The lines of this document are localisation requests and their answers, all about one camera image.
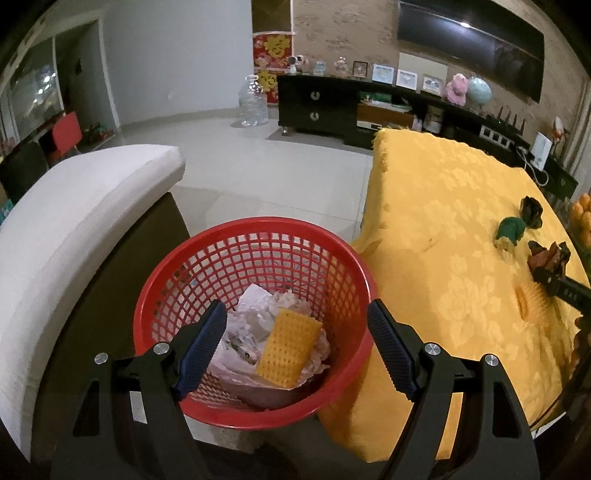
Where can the small dark crumpled wrapper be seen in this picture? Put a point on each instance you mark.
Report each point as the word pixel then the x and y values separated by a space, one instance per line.
pixel 532 212

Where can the white cushioned sofa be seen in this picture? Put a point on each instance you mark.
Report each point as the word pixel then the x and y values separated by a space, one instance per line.
pixel 69 221

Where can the green crumpled packet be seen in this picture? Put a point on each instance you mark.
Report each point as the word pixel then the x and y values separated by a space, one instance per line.
pixel 511 228

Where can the colourful floor toys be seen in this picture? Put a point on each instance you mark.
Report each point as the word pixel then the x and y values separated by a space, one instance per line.
pixel 97 132

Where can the wooden and white media player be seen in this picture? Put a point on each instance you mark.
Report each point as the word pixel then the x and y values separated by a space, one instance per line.
pixel 383 117

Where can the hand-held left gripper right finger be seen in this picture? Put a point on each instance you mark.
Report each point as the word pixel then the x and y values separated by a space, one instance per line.
pixel 392 350

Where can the yellow foam mesh sheet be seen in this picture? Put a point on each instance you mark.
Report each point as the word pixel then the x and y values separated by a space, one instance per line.
pixel 286 346

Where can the red chair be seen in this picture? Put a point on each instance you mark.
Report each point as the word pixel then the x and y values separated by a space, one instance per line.
pixel 67 131

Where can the yellow foam fruit sleeve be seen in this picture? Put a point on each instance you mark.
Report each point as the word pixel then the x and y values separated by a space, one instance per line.
pixel 535 302

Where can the white blank board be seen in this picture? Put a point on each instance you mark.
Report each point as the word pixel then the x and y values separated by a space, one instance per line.
pixel 422 62

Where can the pale blue globe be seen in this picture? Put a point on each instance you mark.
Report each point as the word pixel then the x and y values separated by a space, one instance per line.
pixel 479 91

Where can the red and gold wall poster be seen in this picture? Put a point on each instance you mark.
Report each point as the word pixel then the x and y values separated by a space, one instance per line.
pixel 272 46

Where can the brown wrapper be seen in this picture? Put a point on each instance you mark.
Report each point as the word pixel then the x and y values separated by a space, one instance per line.
pixel 547 258

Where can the pile of oranges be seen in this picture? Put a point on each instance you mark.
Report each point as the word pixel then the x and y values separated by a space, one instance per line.
pixel 582 217

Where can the crumpled white paper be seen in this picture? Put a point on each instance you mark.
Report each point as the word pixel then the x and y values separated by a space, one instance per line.
pixel 249 318

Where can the black router with antennas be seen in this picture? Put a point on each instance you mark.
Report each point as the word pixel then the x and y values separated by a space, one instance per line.
pixel 505 127

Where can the pink plush toy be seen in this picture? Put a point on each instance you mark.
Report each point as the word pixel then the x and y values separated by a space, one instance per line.
pixel 457 87

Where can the small blue frame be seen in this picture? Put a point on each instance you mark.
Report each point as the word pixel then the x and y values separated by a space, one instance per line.
pixel 319 69

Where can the black television cabinet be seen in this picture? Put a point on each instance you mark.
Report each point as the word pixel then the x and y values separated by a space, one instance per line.
pixel 300 110

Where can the white modem box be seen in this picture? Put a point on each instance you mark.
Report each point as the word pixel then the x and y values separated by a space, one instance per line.
pixel 541 150

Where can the black chair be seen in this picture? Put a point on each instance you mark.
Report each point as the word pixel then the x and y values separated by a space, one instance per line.
pixel 23 166

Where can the green flat box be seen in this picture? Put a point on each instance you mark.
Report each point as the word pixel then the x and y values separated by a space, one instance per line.
pixel 385 100

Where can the crumpled beige tissue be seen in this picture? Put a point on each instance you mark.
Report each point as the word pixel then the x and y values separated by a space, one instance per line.
pixel 318 350

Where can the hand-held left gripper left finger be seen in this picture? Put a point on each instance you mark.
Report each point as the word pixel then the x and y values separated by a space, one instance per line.
pixel 203 350

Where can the dark picture frame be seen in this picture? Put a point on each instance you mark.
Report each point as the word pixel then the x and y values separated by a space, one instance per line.
pixel 360 70

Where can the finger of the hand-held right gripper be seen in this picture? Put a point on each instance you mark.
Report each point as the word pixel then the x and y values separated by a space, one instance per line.
pixel 565 290

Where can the red plastic mesh basket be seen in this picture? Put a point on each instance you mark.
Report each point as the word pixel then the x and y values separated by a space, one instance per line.
pixel 194 258

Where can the white security camera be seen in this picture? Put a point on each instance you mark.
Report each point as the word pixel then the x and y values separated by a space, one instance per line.
pixel 293 64

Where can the black flat television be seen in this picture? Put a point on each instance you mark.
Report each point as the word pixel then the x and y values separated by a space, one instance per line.
pixel 461 41

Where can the white picture frame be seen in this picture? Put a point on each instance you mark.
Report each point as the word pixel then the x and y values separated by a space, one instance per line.
pixel 383 74
pixel 432 84
pixel 407 79

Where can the yellow floral tablecloth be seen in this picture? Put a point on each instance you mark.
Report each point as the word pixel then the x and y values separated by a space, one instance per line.
pixel 438 207

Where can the glass window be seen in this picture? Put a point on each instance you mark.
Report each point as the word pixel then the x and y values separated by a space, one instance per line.
pixel 37 83

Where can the large clear water bottle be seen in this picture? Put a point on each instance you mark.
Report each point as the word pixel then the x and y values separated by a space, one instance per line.
pixel 252 104

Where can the white switch panel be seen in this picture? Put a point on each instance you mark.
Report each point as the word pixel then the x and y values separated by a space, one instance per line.
pixel 496 134

